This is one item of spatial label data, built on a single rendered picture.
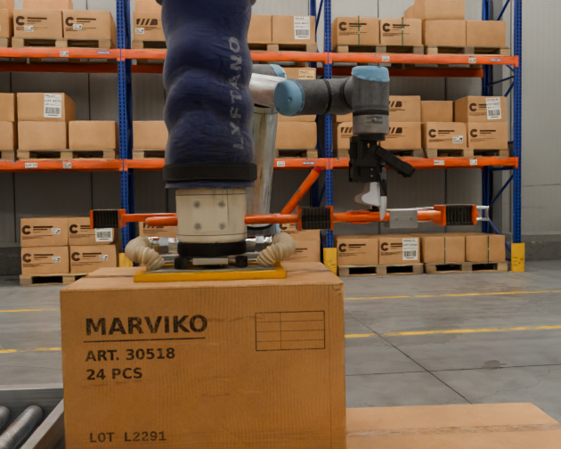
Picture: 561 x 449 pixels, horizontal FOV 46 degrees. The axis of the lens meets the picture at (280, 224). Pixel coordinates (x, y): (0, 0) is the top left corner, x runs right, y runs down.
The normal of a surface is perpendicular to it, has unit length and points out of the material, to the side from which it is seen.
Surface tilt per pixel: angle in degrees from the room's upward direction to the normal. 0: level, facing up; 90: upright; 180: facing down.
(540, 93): 90
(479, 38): 93
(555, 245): 90
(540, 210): 90
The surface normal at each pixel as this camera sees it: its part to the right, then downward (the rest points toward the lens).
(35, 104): 0.11, 0.04
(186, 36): -0.25, -0.19
